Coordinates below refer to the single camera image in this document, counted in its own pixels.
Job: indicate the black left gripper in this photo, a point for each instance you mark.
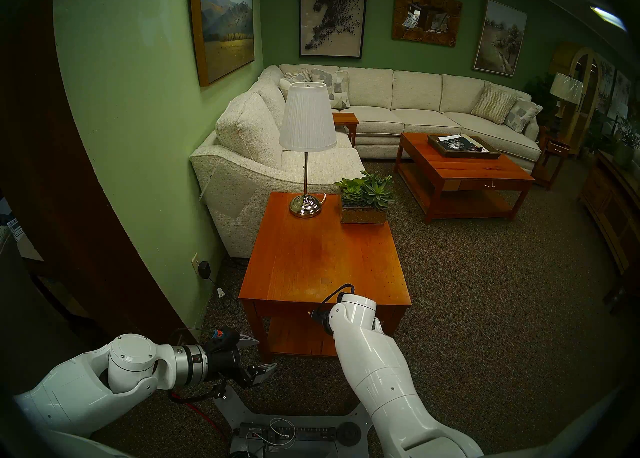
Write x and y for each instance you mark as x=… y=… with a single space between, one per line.
x=225 y=362

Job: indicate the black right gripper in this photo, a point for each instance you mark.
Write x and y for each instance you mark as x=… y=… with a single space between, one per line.
x=321 y=319

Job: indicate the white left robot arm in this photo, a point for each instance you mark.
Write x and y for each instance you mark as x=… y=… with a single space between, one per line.
x=75 y=392

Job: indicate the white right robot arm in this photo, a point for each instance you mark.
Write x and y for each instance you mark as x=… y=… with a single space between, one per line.
x=380 y=372

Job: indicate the cherry wood end table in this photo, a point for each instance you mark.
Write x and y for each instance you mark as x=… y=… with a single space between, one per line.
x=320 y=257

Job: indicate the black power strip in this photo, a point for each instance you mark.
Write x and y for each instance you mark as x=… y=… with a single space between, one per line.
x=310 y=433

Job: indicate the black power adapter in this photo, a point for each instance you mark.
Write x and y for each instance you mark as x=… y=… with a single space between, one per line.
x=204 y=269

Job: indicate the succulents in wooden planter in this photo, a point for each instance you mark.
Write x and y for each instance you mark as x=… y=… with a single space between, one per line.
x=365 y=194

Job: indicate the small wooden corner table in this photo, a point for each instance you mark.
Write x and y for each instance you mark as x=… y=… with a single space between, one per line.
x=345 y=119

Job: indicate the table lamp white pleated shade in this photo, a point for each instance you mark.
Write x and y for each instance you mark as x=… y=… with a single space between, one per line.
x=307 y=117

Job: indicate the dark wooden serving tray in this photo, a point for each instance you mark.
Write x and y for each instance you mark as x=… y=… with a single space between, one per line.
x=443 y=151

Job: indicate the cherry wood coffee table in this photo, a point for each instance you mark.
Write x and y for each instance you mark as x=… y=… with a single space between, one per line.
x=467 y=169

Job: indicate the white paper booklet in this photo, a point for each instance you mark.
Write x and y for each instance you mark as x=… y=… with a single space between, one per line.
x=447 y=138

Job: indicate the dark hardcover book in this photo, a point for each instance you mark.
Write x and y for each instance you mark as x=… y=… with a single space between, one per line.
x=460 y=146

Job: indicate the plain white throw pillow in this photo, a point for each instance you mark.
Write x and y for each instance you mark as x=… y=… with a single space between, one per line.
x=285 y=89

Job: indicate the grey patchwork throw pillow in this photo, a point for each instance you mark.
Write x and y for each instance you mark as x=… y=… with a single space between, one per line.
x=522 y=115
x=337 y=87

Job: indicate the striped throw pillow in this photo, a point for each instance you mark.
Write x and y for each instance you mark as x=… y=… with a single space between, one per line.
x=494 y=104
x=297 y=75

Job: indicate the cream sectional sofa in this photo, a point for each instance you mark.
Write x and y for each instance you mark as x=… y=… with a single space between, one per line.
x=407 y=89

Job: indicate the cardboard box white label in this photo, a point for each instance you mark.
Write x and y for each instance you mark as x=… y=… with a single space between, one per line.
x=25 y=249

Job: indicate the small dark wood side table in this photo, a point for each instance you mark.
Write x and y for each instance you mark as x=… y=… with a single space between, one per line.
x=557 y=149

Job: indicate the rustic wood framed mirror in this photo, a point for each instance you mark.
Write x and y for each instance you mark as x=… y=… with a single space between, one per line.
x=400 y=29

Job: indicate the black framed horse artwork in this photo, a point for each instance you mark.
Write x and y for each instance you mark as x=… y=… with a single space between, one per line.
x=332 y=14

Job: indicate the brown wooden sideboard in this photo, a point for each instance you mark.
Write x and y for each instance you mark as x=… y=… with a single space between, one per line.
x=610 y=207

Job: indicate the framed mountain landscape painting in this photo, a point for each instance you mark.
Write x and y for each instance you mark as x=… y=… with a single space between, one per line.
x=222 y=22

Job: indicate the tall dark green houseplant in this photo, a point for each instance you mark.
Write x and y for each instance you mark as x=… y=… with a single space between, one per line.
x=540 y=94

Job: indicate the arched light wood cabinet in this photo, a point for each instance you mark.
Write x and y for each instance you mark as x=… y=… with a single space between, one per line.
x=576 y=119

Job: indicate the framed tree landscape painting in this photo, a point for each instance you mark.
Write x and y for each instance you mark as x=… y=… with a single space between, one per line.
x=500 y=39

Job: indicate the lamp with plastic wrapped shade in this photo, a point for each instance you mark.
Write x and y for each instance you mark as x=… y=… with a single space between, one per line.
x=566 y=88

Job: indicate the potted green plant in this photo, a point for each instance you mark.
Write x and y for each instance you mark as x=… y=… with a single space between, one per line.
x=624 y=156

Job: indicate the ceiling light panel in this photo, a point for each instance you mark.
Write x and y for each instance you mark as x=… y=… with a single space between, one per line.
x=608 y=18

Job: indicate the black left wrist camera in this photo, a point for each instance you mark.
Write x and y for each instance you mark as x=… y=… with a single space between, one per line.
x=225 y=339

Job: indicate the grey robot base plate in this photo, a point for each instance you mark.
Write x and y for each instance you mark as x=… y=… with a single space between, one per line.
x=235 y=407

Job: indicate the beige wall outlet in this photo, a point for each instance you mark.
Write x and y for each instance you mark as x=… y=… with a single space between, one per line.
x=195 y=263

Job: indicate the pale framed wall print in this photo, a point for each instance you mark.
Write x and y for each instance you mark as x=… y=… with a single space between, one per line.
x=606 y=84
x=622 y=96

